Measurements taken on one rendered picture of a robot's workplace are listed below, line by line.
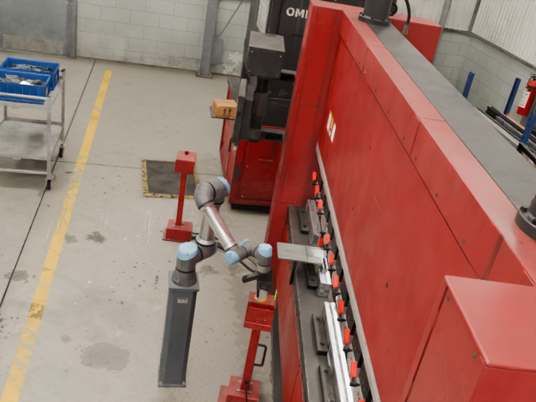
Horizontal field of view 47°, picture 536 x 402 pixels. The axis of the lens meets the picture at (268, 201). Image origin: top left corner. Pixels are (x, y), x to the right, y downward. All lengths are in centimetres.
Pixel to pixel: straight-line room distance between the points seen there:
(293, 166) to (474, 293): 326
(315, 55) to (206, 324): 208
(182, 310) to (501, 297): 271
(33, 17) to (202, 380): 745
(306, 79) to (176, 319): 177
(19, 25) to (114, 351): 710
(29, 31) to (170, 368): 745
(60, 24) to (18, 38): 69
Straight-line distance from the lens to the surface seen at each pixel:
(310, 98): 420
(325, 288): 356
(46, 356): 433
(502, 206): 163
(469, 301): 118
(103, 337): 445
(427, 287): 191
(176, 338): 386
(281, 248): 371
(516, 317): 120
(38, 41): 1056
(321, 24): 408
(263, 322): 355
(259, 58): 427
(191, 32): 1035
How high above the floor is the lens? 290
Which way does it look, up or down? 27 degrees down
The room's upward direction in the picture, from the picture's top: 11 degrees clockwise
